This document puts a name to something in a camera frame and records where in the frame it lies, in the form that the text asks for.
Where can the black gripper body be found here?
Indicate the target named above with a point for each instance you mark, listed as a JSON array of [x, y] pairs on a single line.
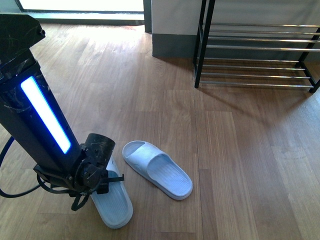
[[90, 173]]

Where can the light blue slipper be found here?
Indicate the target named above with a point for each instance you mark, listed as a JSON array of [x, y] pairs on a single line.
[[158, 167], [115, 207]]

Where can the black robot arm blue light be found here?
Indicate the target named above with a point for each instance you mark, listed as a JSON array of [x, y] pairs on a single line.
[[31, 114]]

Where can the black metal shoe rack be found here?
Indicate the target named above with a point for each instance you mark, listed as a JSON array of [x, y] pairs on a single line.
[[254, 53]]

